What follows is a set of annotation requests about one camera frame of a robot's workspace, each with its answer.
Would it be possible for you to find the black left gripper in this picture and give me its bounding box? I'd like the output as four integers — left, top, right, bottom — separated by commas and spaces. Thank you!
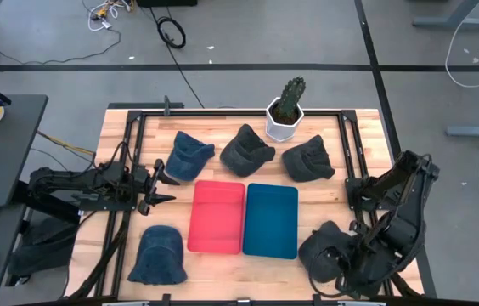
131, 159, 181, 216

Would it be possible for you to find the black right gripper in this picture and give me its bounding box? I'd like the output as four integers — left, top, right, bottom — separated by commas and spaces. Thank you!
341, 220, 379, 295

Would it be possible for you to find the black cap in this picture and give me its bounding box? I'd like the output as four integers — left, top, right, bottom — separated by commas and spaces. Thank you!
219, 123, 277, 179
281, 134, 336, 184
297, 220, 356, 285

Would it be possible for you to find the blue denim cap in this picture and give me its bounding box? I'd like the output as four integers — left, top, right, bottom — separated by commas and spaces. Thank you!
127, 224, 189, 286
164, 130, 216, 183

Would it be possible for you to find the red plastic bin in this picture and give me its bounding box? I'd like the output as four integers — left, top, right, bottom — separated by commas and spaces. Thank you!
186, 179, 246, 256

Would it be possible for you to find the blue plastic bin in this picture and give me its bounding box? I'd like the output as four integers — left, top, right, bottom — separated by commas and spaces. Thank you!
242, 183, 300, 261

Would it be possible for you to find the white hexagonal plant pot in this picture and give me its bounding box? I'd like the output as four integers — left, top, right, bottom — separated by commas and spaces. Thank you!
264, 96, 306, 144

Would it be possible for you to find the green cactus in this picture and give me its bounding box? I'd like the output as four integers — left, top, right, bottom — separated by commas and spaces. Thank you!
273, 76, 307, 121

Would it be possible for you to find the black side desk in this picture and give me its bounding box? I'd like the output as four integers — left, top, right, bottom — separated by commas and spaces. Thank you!
0, 93, 49, 209

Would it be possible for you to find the grey desk leg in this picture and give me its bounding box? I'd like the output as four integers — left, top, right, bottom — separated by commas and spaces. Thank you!
412, 0, 479, 31
444, 115, 479, 139

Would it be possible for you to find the black aluminium table frame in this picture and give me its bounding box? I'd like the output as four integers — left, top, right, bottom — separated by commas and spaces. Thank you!
67, 108, 396, 301

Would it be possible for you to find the yellow cable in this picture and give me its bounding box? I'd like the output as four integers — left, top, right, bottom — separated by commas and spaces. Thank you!
37, 129, 97, 157

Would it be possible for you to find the black coiled floor cable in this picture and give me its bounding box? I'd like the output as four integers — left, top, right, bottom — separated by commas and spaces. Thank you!
155, 15, 188, 50

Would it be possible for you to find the white cable bundle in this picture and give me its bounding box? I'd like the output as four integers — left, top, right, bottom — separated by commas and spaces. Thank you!
81, 0, 135, 33

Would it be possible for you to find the white floor cable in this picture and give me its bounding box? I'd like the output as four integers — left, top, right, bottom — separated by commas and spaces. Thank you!
444, 15, 479, 89

